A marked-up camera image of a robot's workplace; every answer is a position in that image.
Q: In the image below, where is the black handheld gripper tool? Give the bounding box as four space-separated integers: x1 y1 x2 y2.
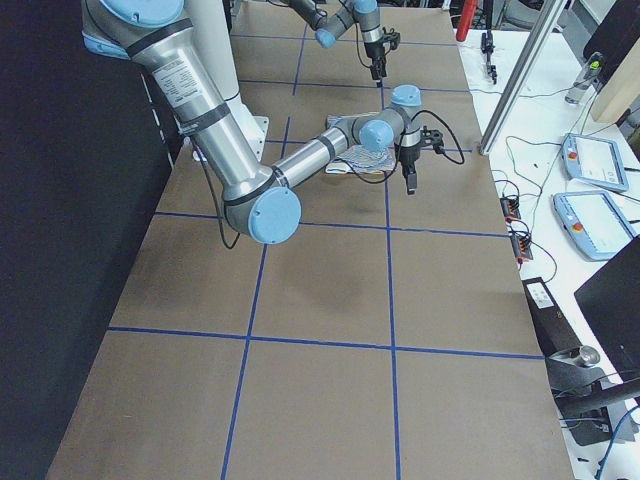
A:
481 29 498 85

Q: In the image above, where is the red cylinder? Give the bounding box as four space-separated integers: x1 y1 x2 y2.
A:
456 0 478 42

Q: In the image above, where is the orange black connector box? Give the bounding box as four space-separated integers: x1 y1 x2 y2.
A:
499 196 522 224

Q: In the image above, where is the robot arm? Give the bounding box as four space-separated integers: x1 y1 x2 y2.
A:
81 1 443 244
283 0 401 86

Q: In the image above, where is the near teach pendant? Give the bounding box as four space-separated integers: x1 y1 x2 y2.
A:
552 190 637 261

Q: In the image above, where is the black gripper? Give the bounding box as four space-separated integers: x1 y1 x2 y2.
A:
362 27 401 81
394 126 444 195

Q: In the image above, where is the navy white striped polo shirt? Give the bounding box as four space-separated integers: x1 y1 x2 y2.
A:
325 143 395 174

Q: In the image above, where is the teach pendant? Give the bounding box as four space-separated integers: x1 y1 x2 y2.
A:
552 190 637 261
561 133 629 193

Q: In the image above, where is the black power box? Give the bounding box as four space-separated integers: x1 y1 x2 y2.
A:
522 277 582 357

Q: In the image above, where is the far teach pendant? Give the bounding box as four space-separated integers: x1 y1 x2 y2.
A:
561 133 629 193

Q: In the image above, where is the brown table mat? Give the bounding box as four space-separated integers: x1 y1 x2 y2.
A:
47 8 573 479

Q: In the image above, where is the black monitor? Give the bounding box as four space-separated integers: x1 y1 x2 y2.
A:
574 237 639 372

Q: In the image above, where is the aluminium frame post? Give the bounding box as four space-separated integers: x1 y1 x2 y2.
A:
478 0 567 156

